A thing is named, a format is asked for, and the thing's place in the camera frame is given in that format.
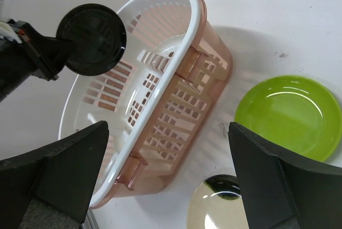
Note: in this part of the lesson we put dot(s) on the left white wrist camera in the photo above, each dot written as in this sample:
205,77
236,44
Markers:
7,33

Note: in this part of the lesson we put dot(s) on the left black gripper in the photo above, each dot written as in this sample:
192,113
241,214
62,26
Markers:
38,55

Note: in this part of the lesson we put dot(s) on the green plate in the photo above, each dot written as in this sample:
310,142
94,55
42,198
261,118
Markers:
295,112

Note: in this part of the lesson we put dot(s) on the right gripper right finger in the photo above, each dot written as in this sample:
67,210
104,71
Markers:
282,189

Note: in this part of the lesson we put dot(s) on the white pink dish rack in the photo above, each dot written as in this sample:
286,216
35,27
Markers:
155,100

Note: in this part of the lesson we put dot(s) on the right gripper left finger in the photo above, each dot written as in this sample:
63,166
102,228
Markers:
51,187

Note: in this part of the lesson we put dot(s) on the cream plate with black patch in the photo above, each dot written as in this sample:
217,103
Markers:
217,203

